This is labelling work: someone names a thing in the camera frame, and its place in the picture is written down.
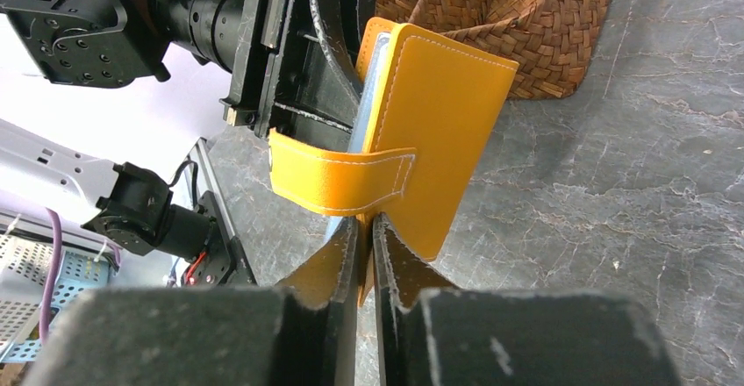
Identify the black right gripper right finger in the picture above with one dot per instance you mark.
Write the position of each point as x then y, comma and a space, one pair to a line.
432, 332

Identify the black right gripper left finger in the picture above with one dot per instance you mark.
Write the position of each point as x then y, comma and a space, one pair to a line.
300, 331

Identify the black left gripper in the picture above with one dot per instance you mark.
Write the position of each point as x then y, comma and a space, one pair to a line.
293, 68

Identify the yellow leather card holder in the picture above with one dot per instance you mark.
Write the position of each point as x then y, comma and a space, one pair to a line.
434, 103

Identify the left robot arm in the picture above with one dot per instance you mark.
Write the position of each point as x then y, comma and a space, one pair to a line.
108, 44

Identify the brown woven basket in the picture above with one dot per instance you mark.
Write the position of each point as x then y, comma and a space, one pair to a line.
551, 40

